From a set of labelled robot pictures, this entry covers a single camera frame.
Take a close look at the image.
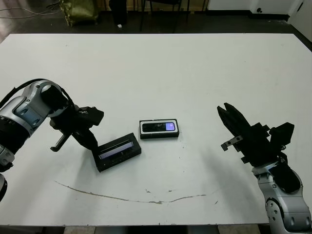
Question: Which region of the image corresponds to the olive green sack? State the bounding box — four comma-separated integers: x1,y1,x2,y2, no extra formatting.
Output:
58,0,99,28

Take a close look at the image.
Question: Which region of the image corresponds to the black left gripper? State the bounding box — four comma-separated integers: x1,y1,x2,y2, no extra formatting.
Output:
50,113,98,153

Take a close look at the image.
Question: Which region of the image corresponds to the black upright case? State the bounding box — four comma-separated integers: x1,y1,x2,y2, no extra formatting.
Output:
111,0,128,25

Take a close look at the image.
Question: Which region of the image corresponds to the white floor cable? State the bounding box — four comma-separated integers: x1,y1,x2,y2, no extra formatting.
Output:
0,2,61,18

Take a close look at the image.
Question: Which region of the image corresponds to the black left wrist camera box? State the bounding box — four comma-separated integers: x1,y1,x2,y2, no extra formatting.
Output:
77,106,105,127

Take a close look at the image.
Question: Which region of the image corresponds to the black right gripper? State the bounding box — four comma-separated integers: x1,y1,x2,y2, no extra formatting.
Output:
216,103,280,168

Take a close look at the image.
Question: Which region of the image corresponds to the slim black camera with screen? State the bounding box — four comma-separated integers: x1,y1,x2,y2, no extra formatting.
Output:
142,122,176,132

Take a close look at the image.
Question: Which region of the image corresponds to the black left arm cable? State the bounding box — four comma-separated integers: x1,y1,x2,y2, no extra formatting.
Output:
0,78,75,110

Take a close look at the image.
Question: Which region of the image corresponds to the black box base white insert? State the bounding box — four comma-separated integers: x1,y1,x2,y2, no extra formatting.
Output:
139,118,180,140

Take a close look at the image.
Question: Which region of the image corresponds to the black printed box lid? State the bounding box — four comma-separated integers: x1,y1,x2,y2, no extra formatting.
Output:
92,133,142,173

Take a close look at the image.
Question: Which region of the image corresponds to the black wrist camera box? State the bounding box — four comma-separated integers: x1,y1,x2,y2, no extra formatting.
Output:
269,121,295,148
77,106,105,127

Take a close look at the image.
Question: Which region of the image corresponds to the white door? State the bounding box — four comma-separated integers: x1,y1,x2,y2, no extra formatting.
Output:
290,0,312,43

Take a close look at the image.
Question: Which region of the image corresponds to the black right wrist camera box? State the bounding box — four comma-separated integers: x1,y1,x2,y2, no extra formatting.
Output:
269,121,295,148

